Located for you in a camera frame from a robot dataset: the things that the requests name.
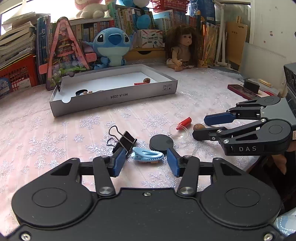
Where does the pink triangular block display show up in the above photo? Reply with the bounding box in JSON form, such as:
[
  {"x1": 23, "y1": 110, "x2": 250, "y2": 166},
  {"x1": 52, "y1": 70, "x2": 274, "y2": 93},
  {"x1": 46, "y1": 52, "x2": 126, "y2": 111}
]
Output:
[{"x1": 39, "y1": 17, "x2": 97, "y2": 90}]

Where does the light blue clip back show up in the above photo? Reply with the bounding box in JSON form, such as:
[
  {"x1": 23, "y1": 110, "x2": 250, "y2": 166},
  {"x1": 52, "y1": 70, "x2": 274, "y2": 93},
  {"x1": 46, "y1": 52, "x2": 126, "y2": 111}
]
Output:
[{"x1": 79, "y1": 91, "x2": 93, "y2": 95}]

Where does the red plastic basket top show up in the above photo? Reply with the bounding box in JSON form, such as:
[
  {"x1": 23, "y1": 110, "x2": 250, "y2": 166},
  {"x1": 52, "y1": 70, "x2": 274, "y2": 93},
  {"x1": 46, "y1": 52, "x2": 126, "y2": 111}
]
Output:
[{"x1": 151, "y1": 0, "x2": 190, "y2": 13}]

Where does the wooden drawer shelf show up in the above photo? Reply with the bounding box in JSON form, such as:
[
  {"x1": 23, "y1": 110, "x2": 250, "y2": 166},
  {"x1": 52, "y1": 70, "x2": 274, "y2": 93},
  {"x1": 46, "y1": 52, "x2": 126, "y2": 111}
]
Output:
[{"x1": 123, "y1": 48, "x2": 166, "y2": 61}]

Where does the white coloured pencil box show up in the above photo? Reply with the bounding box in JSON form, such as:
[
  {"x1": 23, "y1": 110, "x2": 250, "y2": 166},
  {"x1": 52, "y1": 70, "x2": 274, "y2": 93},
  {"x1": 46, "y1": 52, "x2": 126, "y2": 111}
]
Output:
[{"x1": 137, "y1": 30, "x2": 163, "y2": 48}]

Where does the white pink plush toy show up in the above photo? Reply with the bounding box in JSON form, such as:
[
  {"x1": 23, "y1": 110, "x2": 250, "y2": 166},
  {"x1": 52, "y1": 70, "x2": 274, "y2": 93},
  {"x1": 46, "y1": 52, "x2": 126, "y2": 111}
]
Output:
[{"x1": 75, "y1": 0, "x2": 108, "y2": 19}]

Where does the red plastic crate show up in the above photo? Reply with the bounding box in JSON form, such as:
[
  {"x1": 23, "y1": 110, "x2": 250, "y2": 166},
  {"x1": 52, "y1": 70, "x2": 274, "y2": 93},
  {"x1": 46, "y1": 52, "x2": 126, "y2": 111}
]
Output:
[{"x1": 1, "y1": 54, "x2": 39, "y2": 97}]

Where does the light blue clip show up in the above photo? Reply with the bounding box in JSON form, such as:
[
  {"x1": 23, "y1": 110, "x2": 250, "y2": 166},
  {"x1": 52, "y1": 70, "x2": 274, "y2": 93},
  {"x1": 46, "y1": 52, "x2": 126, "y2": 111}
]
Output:
[
  {"x1": 130, "y1": 147, "x2": 164, "y2": 163},
  {"x1": 79, "y1": 91, "x2": 93, "y2": 95}
]

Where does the black binder clip on box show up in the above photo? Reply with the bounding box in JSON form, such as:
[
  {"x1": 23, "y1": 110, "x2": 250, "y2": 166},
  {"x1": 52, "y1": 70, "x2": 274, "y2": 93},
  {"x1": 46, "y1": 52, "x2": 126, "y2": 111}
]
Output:
[{"x1": 56, "y1": 82, "x2": 62, "y2": 92}]

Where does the blue Stitch plush toy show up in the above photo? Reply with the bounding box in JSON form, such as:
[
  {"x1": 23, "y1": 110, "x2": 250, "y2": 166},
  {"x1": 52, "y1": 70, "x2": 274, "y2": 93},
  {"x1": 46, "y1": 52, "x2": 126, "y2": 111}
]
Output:
[{"x1": 82, "y1": 28, "x2": 137, "y2": 70}]

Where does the brown haired baby doll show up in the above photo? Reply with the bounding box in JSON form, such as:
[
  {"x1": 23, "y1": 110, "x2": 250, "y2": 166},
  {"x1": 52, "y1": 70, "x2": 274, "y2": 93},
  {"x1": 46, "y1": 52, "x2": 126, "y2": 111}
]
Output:
[{"x1": 165, "y1": 25, "x2": 208, "y2": 72}]

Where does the pink snowflake tablecloth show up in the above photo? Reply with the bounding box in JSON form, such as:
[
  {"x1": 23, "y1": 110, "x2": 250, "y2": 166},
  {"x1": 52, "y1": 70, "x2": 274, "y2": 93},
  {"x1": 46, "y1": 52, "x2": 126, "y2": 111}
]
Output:
[{"x1": 0, "y1": 61, "x2": 282, "y2": 236}]

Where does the light blue clip front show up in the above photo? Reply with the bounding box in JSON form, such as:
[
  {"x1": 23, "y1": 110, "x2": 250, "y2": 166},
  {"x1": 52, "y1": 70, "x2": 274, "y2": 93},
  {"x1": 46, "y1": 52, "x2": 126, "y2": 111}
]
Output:
[{"x1": 130, "y1": 147, "x2": 164, "y2": 163}]

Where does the red crayon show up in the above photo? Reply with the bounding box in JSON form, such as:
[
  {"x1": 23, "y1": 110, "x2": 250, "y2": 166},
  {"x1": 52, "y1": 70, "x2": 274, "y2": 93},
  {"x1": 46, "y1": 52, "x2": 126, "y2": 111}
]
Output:
[
  {"x1": 134, "y1": 82, "x2": 148, "y2": 86},
  {"x1": 176, "y1": 117, "x2": 192, "y2": 131}
]

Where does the small black box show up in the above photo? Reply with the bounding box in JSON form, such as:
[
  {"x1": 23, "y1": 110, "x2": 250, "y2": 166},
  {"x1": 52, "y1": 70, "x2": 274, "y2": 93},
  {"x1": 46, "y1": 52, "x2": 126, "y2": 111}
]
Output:
[{"x1": 243, "y1": 78, "x2": 260, "y2": 94}]

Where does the stack of books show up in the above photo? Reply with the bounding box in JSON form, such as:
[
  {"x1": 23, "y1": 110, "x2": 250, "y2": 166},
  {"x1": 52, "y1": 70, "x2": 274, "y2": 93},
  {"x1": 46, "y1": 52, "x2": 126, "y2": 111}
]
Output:
[{"x1": 1, "y1": 12, "x2": 40, "y2": 68}]

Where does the black binder clip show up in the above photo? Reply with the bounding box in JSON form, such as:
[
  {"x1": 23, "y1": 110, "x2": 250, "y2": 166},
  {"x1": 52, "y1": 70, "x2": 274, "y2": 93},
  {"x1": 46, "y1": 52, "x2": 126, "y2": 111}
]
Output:
[
  {"x1": 106, "y1": 125, "x2": 137, "y2": 155},
  {"x1": 56, "y1": 82, "x2": 62, "y2": 92}
]

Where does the dark red smartphone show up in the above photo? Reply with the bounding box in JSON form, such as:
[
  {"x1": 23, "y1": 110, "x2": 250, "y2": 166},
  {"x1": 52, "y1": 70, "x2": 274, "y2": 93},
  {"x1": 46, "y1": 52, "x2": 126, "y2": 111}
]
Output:
[{"x1": 227, "y1": 84, "x2": 260, "y2": 100}]

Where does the person's right hand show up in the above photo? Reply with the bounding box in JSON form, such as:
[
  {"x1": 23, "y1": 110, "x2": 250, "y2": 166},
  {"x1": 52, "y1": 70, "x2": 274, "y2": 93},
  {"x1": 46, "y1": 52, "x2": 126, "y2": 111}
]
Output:
[{"x1": 271, "y1": 139, "x2": 296, "y2": 175}]

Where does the brown nut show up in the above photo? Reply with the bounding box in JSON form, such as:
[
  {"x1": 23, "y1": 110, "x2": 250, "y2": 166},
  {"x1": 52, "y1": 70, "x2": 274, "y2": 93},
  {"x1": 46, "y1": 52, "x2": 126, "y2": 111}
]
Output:
[
  {"x1": 193, "y1": 123, "x2": 206, "y2": 131},
  {"x1": 143, "y1": 78, "x2": 151, "y2": 83}
]

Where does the blue round plush ball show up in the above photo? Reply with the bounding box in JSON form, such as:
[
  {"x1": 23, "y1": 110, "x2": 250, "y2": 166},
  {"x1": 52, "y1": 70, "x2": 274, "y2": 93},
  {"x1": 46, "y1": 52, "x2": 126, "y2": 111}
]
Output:
[{"x1": 137, "y1": 14, "x2": 151, "y2": 30}]

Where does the black round lid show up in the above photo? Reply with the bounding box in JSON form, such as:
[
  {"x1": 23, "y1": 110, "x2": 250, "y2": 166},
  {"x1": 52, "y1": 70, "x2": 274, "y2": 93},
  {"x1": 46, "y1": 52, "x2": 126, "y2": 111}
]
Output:
[{"x1": 75, "y1": 89, "x2": 88, "y2": 96}]

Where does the white shallow cardboard box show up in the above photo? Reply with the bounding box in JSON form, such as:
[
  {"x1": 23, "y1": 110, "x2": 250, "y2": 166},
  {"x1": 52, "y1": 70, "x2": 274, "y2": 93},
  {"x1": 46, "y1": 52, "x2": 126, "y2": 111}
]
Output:
[{"x1": 50, "y1": 64, "x2": 178, "y2": 117}]

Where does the black round disc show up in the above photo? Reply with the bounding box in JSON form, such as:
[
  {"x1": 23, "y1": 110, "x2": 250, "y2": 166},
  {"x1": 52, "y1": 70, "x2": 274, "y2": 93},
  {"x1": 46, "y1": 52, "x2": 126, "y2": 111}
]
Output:
[{"x1": 149, "y1": 134, "x2": 174, "y2": 155}]

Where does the row of books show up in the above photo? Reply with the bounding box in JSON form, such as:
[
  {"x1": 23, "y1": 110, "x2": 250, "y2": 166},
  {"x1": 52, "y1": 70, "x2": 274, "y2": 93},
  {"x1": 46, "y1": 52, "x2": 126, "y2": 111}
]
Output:
[{"x1": 36, "y1": 0, "x2": 223, "y2": 56}]

